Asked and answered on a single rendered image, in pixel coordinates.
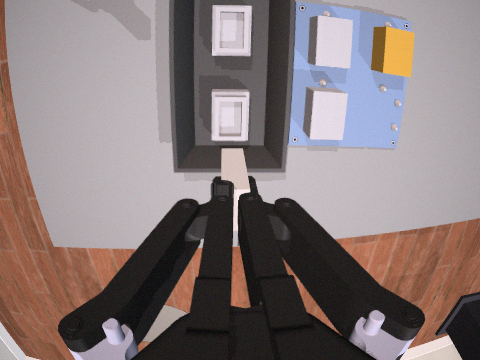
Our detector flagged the yellow-orange block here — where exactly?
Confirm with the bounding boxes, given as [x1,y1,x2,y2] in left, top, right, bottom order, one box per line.
[371,26,414,77]

